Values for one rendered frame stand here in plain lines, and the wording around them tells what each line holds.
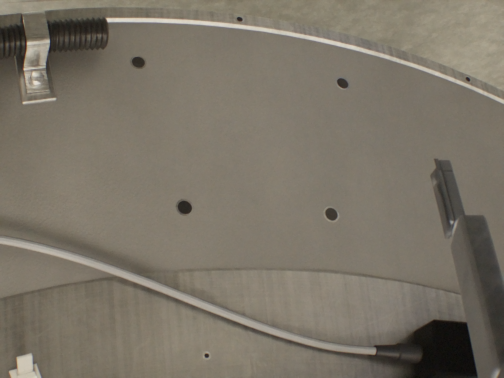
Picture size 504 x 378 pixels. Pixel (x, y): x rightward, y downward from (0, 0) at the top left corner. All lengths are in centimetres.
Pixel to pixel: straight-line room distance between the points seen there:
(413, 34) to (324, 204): 94
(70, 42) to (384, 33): 97
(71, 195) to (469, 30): 108
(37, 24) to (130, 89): 7
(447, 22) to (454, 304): 94
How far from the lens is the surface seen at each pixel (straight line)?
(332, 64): 55
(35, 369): 41
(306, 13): 131
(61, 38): 47
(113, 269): 42
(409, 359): 47
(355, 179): 51
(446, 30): 142
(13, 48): 47
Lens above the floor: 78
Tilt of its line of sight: 25 degrees down
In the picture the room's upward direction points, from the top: 174 degrees clockwise
